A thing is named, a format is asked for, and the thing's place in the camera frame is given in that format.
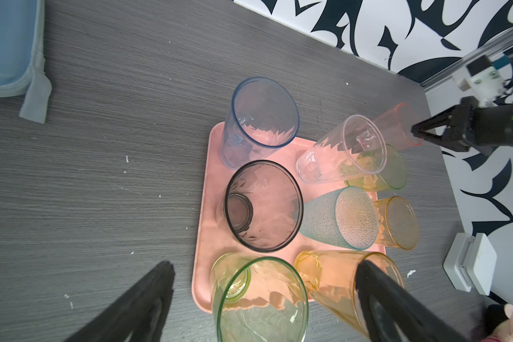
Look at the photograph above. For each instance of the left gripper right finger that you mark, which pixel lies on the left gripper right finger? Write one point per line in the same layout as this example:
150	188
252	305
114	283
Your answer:
392	314

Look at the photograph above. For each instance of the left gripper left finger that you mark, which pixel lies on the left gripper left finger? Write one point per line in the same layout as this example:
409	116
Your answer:
139	314

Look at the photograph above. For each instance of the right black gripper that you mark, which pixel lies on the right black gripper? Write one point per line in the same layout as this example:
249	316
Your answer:
470	126

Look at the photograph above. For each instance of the short pink glass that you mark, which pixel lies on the short pink glass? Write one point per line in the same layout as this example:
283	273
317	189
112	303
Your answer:
395	126

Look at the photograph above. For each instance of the short green glass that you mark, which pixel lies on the short green glass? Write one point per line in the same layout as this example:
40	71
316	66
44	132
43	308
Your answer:
393	177

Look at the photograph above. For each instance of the tall amber glass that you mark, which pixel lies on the tall amber glass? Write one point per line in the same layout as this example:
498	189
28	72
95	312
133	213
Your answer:
330	280

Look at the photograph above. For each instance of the short amber glass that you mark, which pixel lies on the short amber glass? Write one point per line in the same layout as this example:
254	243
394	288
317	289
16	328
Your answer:
398	225

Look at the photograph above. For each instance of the clear tall glass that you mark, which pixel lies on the clear tall glass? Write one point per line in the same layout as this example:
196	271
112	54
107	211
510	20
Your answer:
353	149

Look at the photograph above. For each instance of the teal dimpled tumbler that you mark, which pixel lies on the teal dimpled tumbler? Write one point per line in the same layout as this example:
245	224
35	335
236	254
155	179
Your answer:
343	218

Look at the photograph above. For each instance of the tall green glass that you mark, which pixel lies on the tall green glass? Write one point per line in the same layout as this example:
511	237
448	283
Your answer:
258	298

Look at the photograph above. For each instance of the pink plastic tray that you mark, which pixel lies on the pink plastic tray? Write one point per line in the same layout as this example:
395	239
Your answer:
216	239

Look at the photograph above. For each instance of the dark grey tumbler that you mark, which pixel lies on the dark grey tumbler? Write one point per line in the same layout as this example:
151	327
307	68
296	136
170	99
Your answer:
262	206

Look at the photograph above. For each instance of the blue tall tumbler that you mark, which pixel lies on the blue tall tumbler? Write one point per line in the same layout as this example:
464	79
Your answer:
263	118

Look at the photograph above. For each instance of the white box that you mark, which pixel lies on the white box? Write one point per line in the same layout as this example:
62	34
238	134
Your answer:
470	263

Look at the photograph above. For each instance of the light blue case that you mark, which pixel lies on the light blue case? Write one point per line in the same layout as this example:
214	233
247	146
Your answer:
22	59

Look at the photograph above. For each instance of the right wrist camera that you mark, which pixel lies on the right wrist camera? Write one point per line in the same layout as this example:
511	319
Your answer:
483	79

